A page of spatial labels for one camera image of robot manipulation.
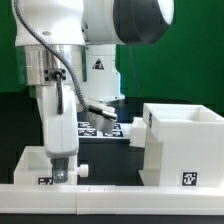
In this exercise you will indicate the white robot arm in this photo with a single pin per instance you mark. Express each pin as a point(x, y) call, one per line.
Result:
point(51, 24)

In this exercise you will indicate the white drawer housing box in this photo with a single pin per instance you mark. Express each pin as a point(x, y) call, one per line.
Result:
point(184, 146)

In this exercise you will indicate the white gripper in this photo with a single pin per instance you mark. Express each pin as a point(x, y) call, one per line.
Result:
point(60, 132)

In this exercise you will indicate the white front fence rail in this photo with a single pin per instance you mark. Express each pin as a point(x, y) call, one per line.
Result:
point(115, 200)

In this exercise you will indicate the white drawer without knob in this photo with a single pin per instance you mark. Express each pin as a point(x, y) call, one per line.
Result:
point(138, 133)

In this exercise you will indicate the white drawer with knob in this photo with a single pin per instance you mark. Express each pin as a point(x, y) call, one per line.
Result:
point(35, 168)

